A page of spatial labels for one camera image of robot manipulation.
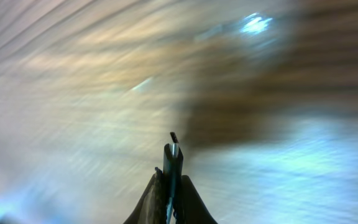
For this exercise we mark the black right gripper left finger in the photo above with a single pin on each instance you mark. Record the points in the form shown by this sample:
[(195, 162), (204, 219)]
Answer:
[(152, 205)]

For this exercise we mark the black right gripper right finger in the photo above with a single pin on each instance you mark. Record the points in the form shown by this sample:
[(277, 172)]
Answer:
[(189, 207)]

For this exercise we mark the dark blue Samsung smartphone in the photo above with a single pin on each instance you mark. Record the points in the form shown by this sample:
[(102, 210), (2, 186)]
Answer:
[(172, 169)]

